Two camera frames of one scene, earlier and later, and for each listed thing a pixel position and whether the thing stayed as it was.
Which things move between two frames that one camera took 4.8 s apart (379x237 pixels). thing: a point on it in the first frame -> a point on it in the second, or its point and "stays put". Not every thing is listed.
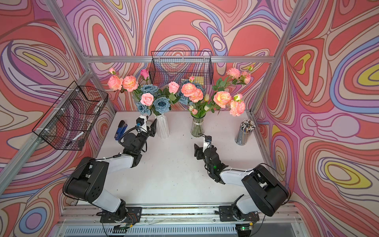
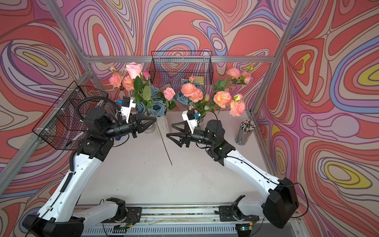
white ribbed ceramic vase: x=162 y=126 stays put
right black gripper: x=198 y=152 -> x=179 y=143
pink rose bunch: x=147 y=98 -> x=134 y=70
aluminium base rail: x=181 y=221 stays put
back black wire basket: x=168 y=66 stays put
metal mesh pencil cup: x=245 y=133 stays put
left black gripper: x=152 y=127 -> x=141 y=128
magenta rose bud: x=145 y=73 stays put
